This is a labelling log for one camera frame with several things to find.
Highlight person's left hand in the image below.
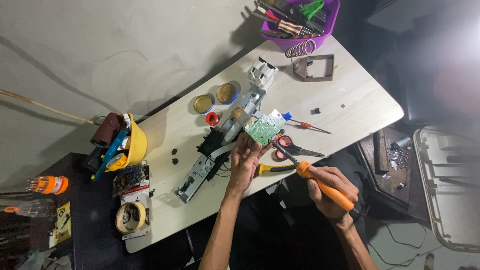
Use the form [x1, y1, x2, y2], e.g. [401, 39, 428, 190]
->
[227, 132, 273, 196]

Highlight beige masking tape roll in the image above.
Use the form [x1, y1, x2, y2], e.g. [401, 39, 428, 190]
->
[115, 202, 147, 235]

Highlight green circuit board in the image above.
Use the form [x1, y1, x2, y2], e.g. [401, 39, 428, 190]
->
[244, 109, 287, 146]

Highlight gold lid blue tin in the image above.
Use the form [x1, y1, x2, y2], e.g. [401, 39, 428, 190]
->
[216, 82, 239, 105]
[193, 94, 215, 115]

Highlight grey printer carriage assembly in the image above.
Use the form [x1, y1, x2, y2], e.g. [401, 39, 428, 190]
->
[172, 57, 279, 204]

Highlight brown soldering iron stand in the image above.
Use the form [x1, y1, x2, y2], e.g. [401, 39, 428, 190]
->
[285, 39, 335, 82]

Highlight orange screwdriver bit jar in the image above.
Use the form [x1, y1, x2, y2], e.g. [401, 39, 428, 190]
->
[27, 175, 70, 195]

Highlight small orange screwdriver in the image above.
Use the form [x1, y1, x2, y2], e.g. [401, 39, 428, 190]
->
[282, 111, 332, 134]

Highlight yellow handled pliers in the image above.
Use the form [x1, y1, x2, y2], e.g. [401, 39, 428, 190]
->
[258, 163, 299, 177]

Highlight thin wooden stick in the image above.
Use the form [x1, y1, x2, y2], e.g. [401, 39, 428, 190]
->
[0, 88, 99, 125]

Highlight red handled scissors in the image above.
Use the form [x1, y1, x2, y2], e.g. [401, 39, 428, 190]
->
[275, 135, 326, 161]

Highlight yellow packaging card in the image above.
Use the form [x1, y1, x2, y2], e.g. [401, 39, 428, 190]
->
[49, 202, 72, 248]

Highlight white plastic printer cover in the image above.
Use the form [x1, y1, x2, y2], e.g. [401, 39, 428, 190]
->
[412, 125, 480, 253]

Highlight yellow bowl of supplies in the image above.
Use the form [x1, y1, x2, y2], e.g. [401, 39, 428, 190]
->
[90, 112, 148, 182]

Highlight person's black trousers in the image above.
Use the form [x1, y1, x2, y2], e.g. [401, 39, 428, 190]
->
[229, 150, 370, 270]

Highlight wooden handled paint brush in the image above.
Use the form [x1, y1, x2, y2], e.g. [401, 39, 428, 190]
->
[230, 107, 256, 130]

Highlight purple basket of tools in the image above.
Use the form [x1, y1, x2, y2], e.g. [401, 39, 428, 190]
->
[250, 0, 341, 52]

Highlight black power cable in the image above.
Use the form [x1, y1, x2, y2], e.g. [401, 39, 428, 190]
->
[365, 221, 445, 269]

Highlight wooden tray of screws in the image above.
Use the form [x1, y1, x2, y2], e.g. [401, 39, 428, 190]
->
[353, 125, 428, 218]

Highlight person's right hand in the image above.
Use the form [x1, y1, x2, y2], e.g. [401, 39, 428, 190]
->
[307, 166, 359, 226]

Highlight orange soldering iron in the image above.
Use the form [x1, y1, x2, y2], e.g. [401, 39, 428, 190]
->
[269, 138, 361, 217]

